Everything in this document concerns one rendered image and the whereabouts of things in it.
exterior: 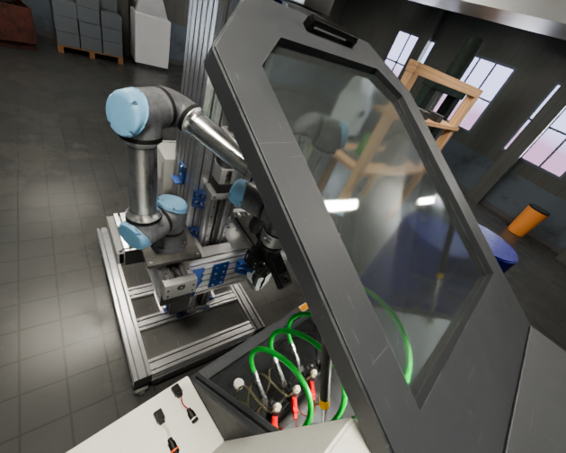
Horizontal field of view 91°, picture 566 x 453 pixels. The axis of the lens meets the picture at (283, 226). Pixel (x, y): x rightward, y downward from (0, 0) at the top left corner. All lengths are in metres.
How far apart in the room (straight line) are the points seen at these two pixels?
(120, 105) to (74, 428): 1.67
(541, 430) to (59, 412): 2.00
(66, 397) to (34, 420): 0.14
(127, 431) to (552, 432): 0.98
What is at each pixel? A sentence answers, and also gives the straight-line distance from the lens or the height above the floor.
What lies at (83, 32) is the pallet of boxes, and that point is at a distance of 7.65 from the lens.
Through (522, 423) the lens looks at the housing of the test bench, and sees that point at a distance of 0.81.
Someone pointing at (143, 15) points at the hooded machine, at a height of 0.98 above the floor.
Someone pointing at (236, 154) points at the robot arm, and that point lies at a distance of 0.87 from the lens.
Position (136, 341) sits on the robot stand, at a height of 0.23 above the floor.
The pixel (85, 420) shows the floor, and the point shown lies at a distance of 2.08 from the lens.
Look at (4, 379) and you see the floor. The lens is 2.27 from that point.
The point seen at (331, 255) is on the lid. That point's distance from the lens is 0.40.
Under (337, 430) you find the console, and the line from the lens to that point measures 0.49.
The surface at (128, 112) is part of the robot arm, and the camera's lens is 0.86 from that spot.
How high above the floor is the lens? 1.95
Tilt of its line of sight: 36 degrees down
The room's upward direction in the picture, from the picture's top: 23 degrees clockwise
